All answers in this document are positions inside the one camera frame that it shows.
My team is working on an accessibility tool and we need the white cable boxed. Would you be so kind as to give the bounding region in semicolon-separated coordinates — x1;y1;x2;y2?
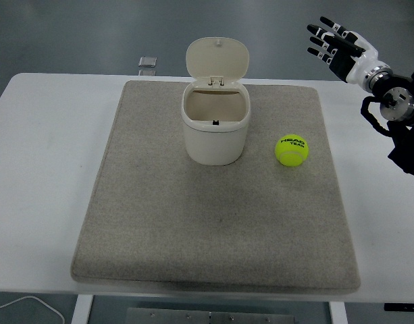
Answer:
0;295;66;324

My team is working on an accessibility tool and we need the white table leg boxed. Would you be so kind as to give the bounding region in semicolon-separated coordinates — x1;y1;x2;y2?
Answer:
71;294;95;324
328;301;348;324

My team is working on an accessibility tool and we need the beige felt mat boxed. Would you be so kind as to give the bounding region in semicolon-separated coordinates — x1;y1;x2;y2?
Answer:
70;80;361;294

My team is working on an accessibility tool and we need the yellow tennis ball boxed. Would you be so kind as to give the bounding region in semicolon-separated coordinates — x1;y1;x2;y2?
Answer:
274;134;310;167

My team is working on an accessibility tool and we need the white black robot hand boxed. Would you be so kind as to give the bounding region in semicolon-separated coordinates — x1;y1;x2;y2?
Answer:
306;16;390;87

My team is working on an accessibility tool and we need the grey metal plate with screws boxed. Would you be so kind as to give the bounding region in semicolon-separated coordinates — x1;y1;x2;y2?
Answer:
126;306;297;324

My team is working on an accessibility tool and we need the black table control panel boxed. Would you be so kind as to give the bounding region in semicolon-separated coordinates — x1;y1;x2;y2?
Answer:
384;302;414;312

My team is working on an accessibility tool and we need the cream bin with flip lid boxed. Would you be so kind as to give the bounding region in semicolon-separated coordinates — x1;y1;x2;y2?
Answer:
180;36;251;166

